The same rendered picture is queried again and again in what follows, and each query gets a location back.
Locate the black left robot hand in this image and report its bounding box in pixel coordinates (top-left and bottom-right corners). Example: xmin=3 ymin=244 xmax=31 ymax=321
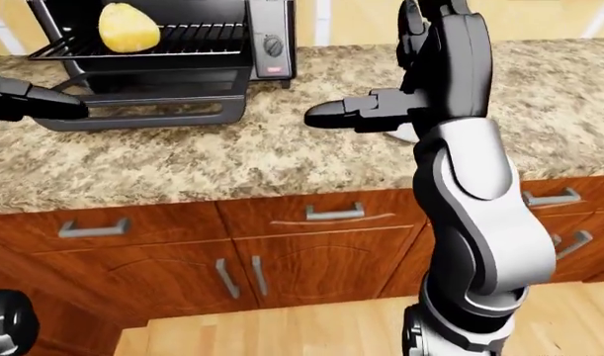
xmin=0 ymin=71 xmax=91 ymax=123

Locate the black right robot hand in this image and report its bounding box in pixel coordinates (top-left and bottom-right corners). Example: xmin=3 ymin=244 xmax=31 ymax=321
xmin=303 ymin=0 xmax=495 ymax=142

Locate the white plate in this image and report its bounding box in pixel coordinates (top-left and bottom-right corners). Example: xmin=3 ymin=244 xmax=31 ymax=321
xmin=383 ymin=122 xmax=422 ymax=144

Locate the yellow bread loaf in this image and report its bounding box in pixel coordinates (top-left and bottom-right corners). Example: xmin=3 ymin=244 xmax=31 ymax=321
xmin=98 ymin=1 xmax=162 ymax=53

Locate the black toaster oven door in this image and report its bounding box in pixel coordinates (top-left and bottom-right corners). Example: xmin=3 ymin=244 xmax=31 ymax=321
xmin=28 ymin=65 xmax=254 ymax=134

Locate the wooden cabinet drawer front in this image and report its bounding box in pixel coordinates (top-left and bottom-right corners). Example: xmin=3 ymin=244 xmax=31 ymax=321
xmin=216 ymin=187 xmax=428 ymax=239
xmin=520 ymin=173 xmax=604 ymax=219
xmin=0 ymin=202 xmax=229 ymax=255

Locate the grey oven control knob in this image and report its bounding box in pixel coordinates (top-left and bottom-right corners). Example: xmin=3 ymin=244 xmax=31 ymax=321
xmin=262 ymin=34 xmax=289 ymax=59

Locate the black toaster oven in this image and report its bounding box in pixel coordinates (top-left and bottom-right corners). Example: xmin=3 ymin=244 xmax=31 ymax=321
xmin=27 ymin=0 xmax=299 ymax=90

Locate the wooden cabinet door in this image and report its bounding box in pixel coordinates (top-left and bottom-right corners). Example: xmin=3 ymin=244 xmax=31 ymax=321
xmin=0 ymin=236 xmax=259 ymax=331
xmin=230 ymin=222 xmax=437 ymax=310
xmin=548 ymin=210 xmax=604 ymax=284

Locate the grey metal drawer handle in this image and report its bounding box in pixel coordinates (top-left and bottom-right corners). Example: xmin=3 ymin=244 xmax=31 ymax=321
xmin=522 ymin=186 xmax=583 ymax=209
xmin=304 ymin=201 xmax=367 ymax=223
xmin=57 ymin=217 xmax=131 ymax=239

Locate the black wire oven rack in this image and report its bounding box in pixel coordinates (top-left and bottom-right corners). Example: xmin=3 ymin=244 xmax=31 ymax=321
xmin=27 ymin=21 xmax=249 ymax=61

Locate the grey metal door handle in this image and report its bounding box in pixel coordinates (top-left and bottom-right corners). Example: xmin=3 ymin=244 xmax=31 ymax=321
xmin=250 ymin=254 xmax=270 ymax=298
xmin=552 ymin=228 xmax=595 ymax=261
xmin=215 ymin=257 xmax=242 ymax=300

